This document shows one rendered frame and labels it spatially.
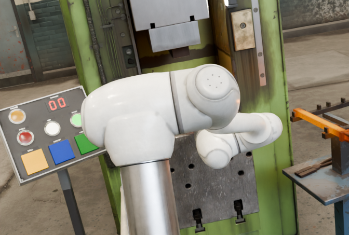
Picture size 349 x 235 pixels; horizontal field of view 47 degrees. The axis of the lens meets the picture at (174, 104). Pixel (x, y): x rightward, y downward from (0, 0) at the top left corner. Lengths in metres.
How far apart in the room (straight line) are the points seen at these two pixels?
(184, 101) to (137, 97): 0.09
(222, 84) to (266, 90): 1.19
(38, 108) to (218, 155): 0.71
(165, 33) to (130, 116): 0.90
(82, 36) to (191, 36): 0.47
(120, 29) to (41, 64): 6.41
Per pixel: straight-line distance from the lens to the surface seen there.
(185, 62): 2.15
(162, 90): 0.77
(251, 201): 1.89
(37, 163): 1.52
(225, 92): 0.74
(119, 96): 0.77
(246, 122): 1.14
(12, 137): 1.55
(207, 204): 1.84
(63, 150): 1.54
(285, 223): 2.28
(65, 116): 1.58
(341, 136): 1.50
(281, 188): 2.17
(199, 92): 0.73
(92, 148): 1.56
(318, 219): 2.69
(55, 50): 7.99
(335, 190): 1.69
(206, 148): 1.29
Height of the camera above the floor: 1.56
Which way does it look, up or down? 18 degrees down
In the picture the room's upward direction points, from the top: 10 degrees counter-clockwise
